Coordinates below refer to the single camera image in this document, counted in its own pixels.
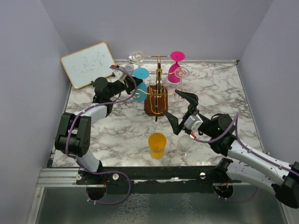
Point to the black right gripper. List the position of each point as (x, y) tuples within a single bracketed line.
[(192, 110)]

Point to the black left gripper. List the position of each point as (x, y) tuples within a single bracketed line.
[(130, 84)]

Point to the blue plastic wine glass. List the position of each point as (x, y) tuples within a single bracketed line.
[(141, 93)]

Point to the clear champagne flute glass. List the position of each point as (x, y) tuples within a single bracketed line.
[(139, 56)]

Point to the short clear glass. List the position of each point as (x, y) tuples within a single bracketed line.
[(184, 144)]

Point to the pink plastic wine glass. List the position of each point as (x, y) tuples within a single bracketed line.
[(176, 56)]

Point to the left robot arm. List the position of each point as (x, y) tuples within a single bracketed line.
[(74, 130)]

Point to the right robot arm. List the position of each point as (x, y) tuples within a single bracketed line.
[(241, 162)]

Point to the gold and black glass rack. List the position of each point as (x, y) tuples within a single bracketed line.
[(157, 95)]

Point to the orange plastic wine glass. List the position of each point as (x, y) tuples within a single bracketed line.
[(157, 143)]

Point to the small jar of paper clips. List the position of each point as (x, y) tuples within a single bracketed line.
[(129, 68)]

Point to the small framed whiteboard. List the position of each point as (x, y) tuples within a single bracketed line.
[(86, 65)]

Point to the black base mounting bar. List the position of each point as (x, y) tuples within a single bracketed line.
[(155, 180)]

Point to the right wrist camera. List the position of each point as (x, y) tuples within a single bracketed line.
[(192, 124)]

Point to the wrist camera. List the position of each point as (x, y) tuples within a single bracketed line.
[(192, 124), (118, 72)]

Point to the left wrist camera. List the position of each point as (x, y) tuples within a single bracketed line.
[(118, 72)]

